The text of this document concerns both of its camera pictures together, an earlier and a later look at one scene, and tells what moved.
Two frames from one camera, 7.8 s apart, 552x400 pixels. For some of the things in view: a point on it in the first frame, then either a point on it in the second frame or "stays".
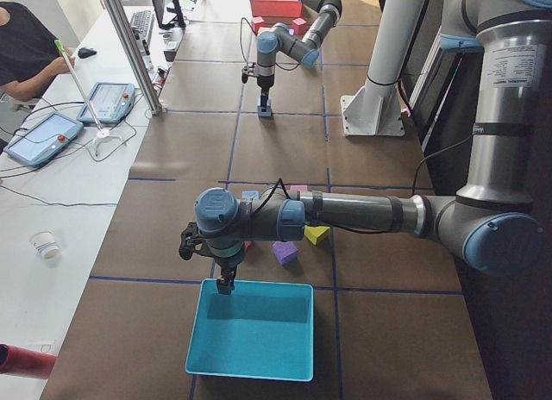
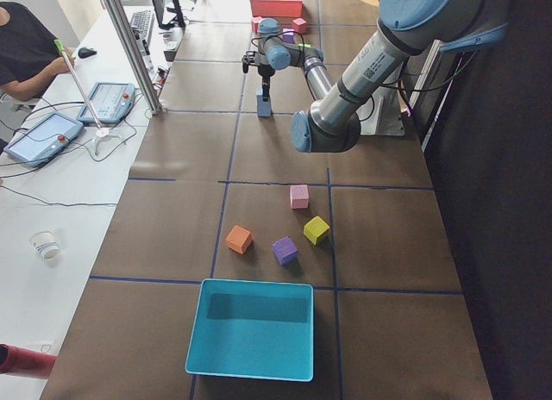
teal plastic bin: [261, 330] stays
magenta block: [299, 26] stays
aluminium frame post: [133, 48] stays
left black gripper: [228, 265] -> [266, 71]
